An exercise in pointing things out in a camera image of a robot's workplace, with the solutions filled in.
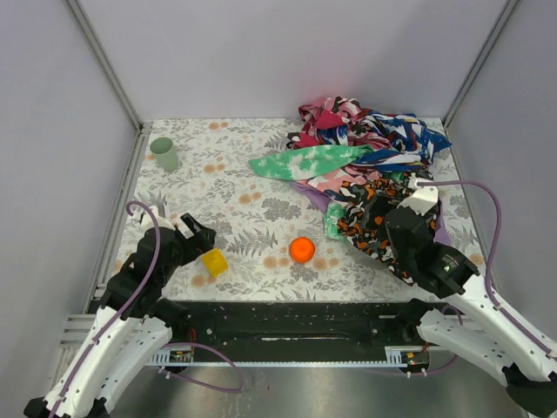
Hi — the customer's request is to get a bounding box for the right aluminium frame post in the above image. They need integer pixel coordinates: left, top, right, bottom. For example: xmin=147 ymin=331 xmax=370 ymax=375
xmin=442 ymin=0 xmax=521 ymax=127

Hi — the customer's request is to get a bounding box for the black orange camouflage cloth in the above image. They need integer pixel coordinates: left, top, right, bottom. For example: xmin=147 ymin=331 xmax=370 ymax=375
xmin=337 ymin=169 xmax=433 ymax=286

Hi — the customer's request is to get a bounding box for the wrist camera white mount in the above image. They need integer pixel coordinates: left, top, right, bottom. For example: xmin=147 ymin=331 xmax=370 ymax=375
xmin=132 ymin=206 xmax=178 ymax=232
xmin=399 ymin=178 xmax=439 ymax=215

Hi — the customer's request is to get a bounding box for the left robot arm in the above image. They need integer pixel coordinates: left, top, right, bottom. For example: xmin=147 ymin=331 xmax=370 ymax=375
xmin=23 ymin=213 xmax=217 ymax=417

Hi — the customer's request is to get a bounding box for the left aluminium frame post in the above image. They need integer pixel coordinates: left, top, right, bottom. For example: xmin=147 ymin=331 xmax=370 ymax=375
xmin=64 ymin=0 xmax=144 ymax=131

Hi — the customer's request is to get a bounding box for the pink red patterned cloth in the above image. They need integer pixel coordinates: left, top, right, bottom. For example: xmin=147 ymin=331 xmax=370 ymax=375
xmin=286 ymin=96 xmax=369 ymax=150

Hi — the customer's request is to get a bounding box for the purple polo shirt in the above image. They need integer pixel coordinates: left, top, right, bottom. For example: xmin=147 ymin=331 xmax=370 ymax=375
xmin=291 ymin=182 xmax=451 ymax=245

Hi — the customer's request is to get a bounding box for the aluminium frame post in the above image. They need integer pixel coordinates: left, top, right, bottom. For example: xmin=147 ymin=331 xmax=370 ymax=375
xmin=64 ymin=0 xmax=144 ymax=131
xmin=442 ymin=0 xmax=521 ymax=127

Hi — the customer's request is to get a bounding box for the white cable duct rail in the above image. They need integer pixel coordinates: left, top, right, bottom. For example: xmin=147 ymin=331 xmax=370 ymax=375
xmin=146 ymin=340 xmax=423 ymax=367

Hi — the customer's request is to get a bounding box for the orange plastic ball toy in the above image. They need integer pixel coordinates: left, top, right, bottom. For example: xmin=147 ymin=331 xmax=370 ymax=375
xmin=289 ymin=237 xmax=315 ymax=264

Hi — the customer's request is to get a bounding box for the yellow toy block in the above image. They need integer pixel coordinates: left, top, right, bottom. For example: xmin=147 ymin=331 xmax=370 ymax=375
xmin=201 ymin=248 xmax=228 ymax=278

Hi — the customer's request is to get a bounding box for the blue white patterned cloth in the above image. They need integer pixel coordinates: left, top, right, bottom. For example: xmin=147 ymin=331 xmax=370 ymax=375
xmin=348 ymin=110 xmax=451 ymax=172

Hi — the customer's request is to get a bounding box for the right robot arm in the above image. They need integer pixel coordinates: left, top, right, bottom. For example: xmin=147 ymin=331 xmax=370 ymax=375
xmin=385 ymin=207 xmax=556 ymax=417

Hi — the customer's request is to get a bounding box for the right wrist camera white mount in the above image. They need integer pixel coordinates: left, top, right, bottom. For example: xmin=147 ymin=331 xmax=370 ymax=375
xmin=399 ymin=178 xmax=439 ymax=215

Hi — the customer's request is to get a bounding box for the green plastic cup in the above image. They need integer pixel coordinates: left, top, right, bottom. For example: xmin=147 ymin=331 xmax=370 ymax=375
xmin=150 ymin=137 xmax=179 ymax=172

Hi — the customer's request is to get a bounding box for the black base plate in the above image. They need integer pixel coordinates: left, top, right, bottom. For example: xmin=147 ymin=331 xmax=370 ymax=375
xmin=169 ymin=299 xmax=425 ymax=348

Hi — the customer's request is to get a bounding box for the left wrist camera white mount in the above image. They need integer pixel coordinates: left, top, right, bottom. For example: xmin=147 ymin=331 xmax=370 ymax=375
xmin=132 ymin=206 xmax=178 ymax=232

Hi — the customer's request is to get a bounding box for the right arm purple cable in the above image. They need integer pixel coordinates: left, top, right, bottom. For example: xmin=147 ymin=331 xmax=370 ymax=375
xmin=360 ymin=180 xmax=557 ymax=378

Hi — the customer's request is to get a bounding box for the green white tie-dye cloth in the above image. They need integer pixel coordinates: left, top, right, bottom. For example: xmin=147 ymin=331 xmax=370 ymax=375
xmin=249 ymin=145 xmax=373 ymax=181

